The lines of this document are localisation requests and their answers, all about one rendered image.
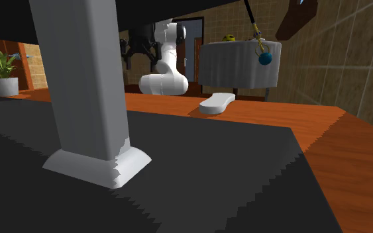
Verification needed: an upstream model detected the dark brown wall fixture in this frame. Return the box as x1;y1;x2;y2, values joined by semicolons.
274;0;319;42

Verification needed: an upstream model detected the white flat rounded object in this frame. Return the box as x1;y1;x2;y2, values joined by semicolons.
199;92;237;115

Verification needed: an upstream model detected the orange wooden desk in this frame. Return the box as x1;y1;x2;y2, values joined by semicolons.
0;87;373;233

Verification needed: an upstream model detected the orange wooden cabinet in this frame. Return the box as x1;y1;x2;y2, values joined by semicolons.
0;36;34;95

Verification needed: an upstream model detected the dark framed door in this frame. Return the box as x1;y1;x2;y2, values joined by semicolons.
172;17;205;83

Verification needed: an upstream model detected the green plant in white pot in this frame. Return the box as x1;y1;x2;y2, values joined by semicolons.
0;48;21;97

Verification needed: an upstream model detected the round table with grey cloth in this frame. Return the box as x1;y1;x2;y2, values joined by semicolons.
197;33;283;103

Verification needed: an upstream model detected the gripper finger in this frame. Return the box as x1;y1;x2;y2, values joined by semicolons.
119;38;134;71
144;42;162;73

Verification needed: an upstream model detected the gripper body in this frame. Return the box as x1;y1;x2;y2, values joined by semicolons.
127;23;158;54

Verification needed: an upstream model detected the black wand with blue ball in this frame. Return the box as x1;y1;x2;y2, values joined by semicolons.
243;0;274;66

